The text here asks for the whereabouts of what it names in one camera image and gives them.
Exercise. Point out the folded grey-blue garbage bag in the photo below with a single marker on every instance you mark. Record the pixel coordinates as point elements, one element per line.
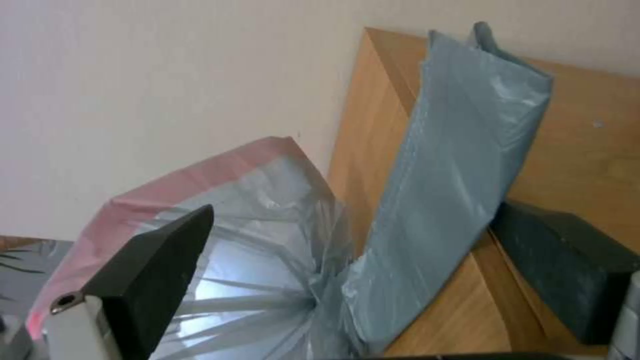
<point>450,168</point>

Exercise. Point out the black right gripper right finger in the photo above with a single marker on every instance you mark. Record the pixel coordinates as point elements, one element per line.
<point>565,270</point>

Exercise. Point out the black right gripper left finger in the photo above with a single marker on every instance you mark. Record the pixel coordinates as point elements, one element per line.
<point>150,270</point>

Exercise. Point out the translucent bag with pink rim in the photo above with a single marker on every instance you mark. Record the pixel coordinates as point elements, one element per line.
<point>260,243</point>

